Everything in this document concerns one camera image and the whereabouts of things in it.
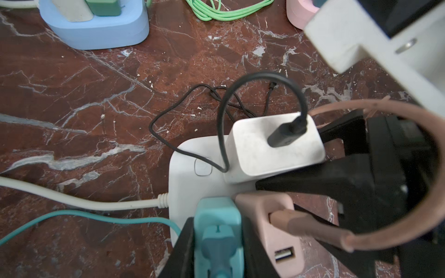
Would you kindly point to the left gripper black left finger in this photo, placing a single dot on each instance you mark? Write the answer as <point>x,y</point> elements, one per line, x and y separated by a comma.
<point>181,261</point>

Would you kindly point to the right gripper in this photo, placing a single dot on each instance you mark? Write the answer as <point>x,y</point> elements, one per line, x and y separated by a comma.
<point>388,167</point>

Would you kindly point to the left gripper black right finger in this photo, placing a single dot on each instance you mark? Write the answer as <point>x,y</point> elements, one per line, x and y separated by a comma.
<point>257,262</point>

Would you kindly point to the pink usb charger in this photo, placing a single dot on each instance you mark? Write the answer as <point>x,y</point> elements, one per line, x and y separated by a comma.
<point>284,250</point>

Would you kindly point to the teal usb charger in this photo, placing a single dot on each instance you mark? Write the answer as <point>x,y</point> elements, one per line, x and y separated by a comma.
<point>218,251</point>

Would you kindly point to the white usb charger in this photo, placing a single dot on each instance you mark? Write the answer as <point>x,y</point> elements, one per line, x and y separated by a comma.
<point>251,158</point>

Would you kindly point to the pink power strip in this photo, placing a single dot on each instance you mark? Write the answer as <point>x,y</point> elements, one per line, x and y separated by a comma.
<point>300,12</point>

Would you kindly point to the blue power strip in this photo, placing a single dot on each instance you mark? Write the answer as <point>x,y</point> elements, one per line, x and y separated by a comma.
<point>130,28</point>

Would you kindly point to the green charger on blue strip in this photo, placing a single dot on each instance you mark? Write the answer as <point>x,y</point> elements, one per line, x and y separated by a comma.
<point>104,7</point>

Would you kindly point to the white charger on blue strip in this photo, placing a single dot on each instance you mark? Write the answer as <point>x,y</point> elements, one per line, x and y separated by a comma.
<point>74,10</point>

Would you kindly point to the white power cord white strip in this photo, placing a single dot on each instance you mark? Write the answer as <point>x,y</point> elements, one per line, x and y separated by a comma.
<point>160,202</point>

